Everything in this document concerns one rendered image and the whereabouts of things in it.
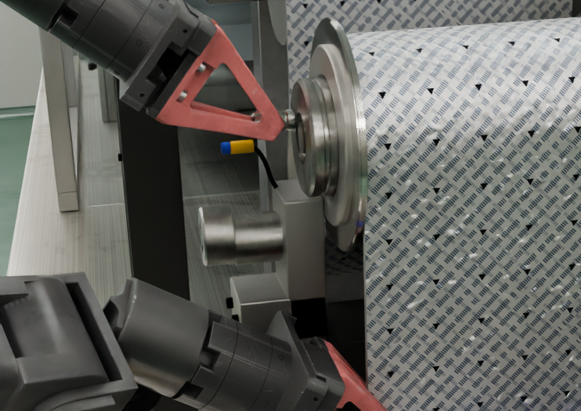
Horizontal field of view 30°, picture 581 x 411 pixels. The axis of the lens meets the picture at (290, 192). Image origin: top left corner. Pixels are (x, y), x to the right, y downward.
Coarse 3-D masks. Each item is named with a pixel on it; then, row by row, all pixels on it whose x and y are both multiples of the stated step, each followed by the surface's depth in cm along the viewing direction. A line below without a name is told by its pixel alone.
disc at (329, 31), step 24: (336, 24) 65; (312, 48) 72; (336, 48) 65; (360, 96) 62; (360, 120) 62; (360, 144) 62; (360, 168) 62; (360, 192) 63; (360, 216) 64; (336, 240) 70
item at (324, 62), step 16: (320, 48) 68; (320, 64) 68; (336, 64) 65; (336, 80) 64; (336, 96) 64; (336, 112) 65; (352, 144) 63; (352, 160) 63; (352, 176) 64; (336, 192) 67; (336, 208) 67; (336, 224) 68
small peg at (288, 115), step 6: (252, 114) 69; (258, 114) 69; (282, 114) 69; (288, 114) 69; (294, 114) 70; (252, 120) 69; (258, 120) 69; (288, 120) 69; (294, 120) 69; (288, 126) 70; (294, 126) 70
